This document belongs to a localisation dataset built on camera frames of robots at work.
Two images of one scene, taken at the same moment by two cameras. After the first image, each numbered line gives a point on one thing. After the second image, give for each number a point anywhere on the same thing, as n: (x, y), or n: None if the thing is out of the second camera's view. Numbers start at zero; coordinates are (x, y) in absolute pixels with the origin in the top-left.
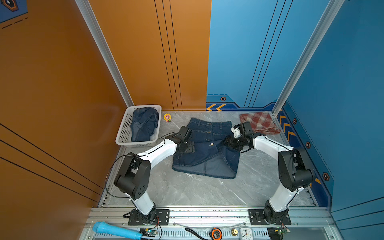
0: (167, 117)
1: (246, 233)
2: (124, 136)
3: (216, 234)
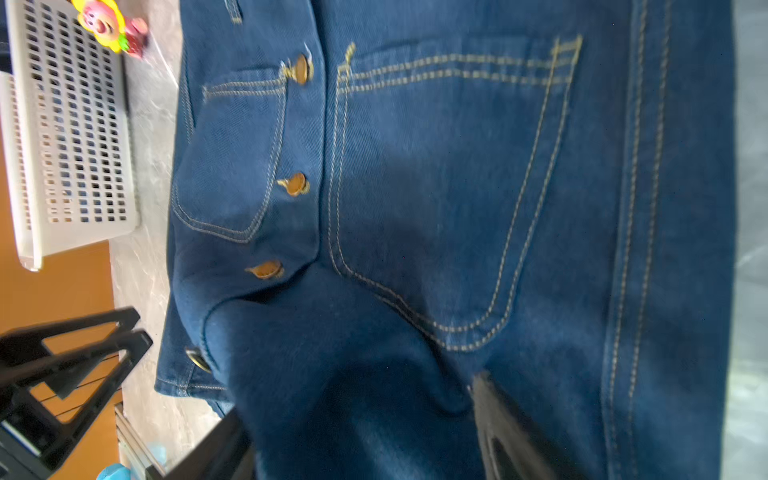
0: (122, 34)
1: None
2: (66, 131)
3: None
